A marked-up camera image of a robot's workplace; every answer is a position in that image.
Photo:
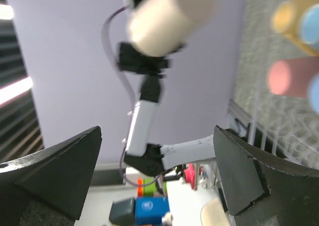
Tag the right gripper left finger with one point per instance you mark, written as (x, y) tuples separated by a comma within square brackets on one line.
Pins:
[(49, 187)]

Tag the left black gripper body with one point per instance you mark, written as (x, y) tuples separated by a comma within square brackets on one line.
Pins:
[(130, 60)]

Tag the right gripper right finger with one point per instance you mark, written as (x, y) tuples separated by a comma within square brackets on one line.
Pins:
[(262, 189)]

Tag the beige plastic tumbler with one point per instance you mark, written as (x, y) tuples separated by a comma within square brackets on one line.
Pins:
[(159, 27)]

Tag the blue plastic tumbler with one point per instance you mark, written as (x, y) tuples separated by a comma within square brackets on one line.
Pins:
[(313, 93)]

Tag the salmon pink plastic tumbler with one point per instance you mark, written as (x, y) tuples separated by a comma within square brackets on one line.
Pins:
[(292, 77)]

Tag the yellow ceramic mug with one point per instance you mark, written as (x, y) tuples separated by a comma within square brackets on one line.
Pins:
[(286, 20)]

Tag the light blue ceramic mug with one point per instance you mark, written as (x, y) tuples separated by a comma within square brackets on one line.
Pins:
[(309, 28)]

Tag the pink object in background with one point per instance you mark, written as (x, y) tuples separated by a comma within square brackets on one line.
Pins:
[(189, 175)]

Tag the green and orange blocks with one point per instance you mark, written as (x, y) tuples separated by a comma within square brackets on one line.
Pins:
[(148, 191)]

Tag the blue box in background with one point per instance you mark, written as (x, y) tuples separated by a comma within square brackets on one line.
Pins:
[(151, 210)]

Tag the white wire dish rack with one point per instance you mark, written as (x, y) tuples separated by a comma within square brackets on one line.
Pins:
[(287, 125)]

